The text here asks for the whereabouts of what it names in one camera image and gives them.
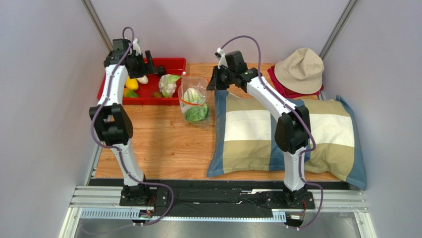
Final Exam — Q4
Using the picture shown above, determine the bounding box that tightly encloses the white radish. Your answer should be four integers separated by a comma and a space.
136, 75, 149, 85

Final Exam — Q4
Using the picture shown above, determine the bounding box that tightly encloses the dark avocado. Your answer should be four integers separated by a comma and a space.
157, 65, 166, 77

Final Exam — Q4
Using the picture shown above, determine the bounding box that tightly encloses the green orange mango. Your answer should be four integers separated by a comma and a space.
123, 88, 139, 98

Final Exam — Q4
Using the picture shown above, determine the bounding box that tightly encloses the white cauliflower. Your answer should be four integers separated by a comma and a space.
158, 74, 181, 98

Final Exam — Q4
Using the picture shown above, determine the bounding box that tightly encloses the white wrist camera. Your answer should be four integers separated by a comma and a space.
131, 38, 142, 57
214, 48, 227, 68

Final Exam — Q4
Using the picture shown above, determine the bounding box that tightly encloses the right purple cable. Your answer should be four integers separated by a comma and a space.
215, 35, 324, 231

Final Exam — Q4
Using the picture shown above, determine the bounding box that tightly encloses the plaid pillow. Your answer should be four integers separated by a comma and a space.
207, 91, 367, 189

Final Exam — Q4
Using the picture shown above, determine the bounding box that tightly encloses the yellow bell pepper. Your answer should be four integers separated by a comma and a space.
125, 77, 139, 91

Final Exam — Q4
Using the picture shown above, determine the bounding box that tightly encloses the olive green fruit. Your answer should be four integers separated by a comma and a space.
152, 91, 163, 98

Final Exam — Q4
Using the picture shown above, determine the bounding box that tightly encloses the clear zip top bag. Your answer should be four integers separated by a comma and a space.
178, 72, 211, 126

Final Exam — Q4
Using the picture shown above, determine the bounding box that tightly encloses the beige bucket hat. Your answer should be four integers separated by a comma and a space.
274, 48, 325, 95

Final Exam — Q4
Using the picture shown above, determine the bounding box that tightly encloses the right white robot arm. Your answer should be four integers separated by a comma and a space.
207, 48, 312, 207

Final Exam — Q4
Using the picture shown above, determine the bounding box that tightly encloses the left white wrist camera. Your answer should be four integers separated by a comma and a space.
131, 38, 142, 57

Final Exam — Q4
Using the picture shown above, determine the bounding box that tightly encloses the red plastic bin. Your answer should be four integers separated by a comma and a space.
98, 62, 181, 107

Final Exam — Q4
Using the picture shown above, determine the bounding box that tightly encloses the green lettuce cabbage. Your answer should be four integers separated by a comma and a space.
182, 87, 209, 122

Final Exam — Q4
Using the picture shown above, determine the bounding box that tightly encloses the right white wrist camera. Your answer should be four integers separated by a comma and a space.
214, 48, 227, 68

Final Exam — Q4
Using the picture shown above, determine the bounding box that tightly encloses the red cloth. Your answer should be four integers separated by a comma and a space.
267, 65, 320, 99

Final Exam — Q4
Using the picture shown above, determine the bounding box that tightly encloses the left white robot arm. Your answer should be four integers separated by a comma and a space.
89, 39, 156, 206

